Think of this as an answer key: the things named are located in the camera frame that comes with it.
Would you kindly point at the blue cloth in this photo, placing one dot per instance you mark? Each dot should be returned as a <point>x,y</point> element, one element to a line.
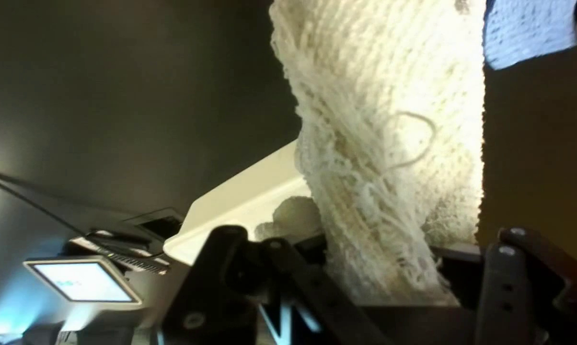
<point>530,30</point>

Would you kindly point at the white plastic bin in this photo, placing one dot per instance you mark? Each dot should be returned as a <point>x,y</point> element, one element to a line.
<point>237,203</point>

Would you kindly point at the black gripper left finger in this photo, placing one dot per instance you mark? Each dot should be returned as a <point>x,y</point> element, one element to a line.
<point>224,287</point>

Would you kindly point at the white tablet with lit screen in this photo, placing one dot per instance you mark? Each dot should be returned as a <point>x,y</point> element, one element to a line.
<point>84,280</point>

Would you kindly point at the white knitted towel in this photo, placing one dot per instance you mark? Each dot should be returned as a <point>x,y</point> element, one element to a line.
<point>377,126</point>

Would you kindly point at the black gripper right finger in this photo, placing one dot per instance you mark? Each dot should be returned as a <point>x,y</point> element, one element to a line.
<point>521,293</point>

